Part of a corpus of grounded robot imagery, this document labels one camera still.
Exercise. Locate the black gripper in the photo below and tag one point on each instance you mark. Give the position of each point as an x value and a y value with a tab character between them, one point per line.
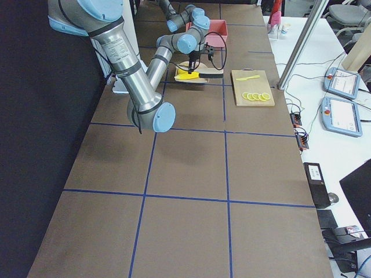
192	59

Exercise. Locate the beige plastic dustpan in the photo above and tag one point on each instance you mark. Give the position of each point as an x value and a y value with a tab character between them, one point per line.
184	65

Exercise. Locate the yellow toy corn cob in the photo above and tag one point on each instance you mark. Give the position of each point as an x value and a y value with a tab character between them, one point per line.
186	76

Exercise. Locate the beige hand brush black bristles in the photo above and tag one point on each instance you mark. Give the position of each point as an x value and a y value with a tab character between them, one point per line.
209	73

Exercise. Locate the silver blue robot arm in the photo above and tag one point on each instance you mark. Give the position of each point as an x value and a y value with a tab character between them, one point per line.
175	20
103	21

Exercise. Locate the pink plastic bin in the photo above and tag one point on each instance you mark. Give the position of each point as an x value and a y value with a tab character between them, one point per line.
217	34

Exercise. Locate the bamboo cutting board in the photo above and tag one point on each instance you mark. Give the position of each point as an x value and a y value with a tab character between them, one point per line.
259	85

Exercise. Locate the yellow plastic knife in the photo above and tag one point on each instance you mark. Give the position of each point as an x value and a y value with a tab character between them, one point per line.
248	78

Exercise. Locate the pink towel on rack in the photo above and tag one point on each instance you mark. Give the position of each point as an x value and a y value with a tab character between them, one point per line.
275	16

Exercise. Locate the paper cup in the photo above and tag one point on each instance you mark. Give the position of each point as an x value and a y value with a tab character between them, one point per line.
285	27

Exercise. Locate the orange black connector far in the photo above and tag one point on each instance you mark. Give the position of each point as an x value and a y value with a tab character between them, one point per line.
296	119

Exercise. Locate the orange black connector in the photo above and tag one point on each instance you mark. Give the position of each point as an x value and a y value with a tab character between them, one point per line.
296	119
302	138

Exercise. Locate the orange black connector near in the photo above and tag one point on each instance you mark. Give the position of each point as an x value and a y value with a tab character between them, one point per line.
302	138

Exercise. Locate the far teach pendant tablet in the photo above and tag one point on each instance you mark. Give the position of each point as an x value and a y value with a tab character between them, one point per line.
342	83

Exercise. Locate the teach pendant tablet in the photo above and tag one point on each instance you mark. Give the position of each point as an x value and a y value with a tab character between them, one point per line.
341	116
342	83

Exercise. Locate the near teach pendant tablet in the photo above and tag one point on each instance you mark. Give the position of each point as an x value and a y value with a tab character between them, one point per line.
341	116

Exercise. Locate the grey office chair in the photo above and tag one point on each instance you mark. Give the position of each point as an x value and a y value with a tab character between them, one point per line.
351	17

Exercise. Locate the black box with label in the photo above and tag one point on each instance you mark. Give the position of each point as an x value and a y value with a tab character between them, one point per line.
316	185

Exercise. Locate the black monitor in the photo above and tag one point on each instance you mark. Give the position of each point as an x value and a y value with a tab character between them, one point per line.
356	187

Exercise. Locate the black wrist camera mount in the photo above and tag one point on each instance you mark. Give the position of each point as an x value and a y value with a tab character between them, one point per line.
209	51

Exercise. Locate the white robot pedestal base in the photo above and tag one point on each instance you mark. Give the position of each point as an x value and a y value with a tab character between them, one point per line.
123	52

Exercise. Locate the aluminium frame post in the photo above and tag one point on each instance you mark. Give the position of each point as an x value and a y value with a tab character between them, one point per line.
312	20

